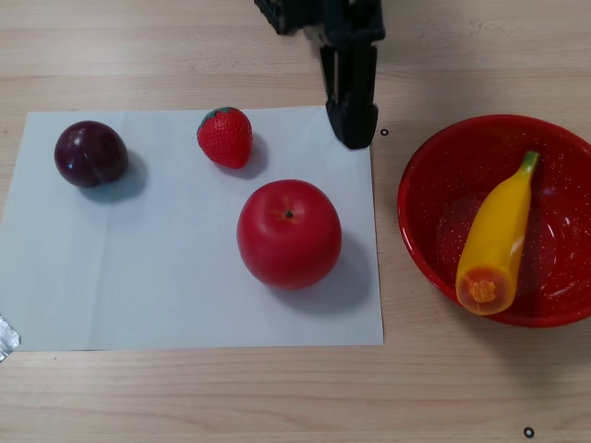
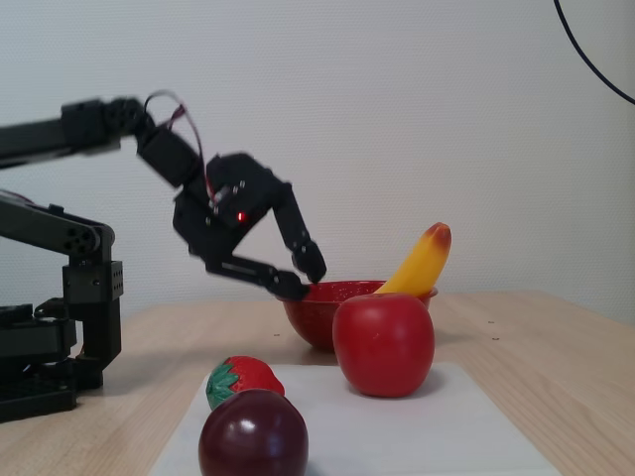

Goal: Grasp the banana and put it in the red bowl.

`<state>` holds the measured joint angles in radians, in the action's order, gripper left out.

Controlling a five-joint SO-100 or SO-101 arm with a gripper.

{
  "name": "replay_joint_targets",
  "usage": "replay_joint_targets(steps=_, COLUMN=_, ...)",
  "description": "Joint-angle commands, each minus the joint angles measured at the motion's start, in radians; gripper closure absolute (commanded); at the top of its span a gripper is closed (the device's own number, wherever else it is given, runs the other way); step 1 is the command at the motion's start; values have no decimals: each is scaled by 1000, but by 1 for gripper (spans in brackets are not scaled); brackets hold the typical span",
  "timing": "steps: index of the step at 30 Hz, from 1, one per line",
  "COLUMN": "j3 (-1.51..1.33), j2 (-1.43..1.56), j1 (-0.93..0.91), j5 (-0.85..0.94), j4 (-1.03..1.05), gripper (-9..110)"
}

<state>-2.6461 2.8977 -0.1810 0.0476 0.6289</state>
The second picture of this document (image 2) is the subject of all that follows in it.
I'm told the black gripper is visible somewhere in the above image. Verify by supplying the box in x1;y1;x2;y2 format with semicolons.
172;152;327;302

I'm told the yellow plastic banana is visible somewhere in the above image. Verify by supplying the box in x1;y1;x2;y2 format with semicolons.
374;222;452;298

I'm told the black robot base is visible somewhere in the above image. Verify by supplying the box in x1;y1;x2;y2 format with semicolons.
0;260;125;423

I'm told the red speckled enamel bowl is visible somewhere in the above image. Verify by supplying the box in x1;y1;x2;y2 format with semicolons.
275;280;440;353

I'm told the red plastic strawberry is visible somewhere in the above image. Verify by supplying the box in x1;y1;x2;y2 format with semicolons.
205;355;287;412

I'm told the red plastic apple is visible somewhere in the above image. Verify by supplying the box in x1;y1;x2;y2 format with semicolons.
331;292;437;399

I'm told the dark purple plastic plum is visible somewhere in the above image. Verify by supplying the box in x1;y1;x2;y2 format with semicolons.
197;388;310;476

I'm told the white paper sheet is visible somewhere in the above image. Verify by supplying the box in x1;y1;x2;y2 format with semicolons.
148;361;562;476

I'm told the red white wrist cable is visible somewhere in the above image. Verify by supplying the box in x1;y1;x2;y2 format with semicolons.
143;90;219;207

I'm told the black wall cable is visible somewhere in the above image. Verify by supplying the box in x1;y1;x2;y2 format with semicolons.
552;0;635;106

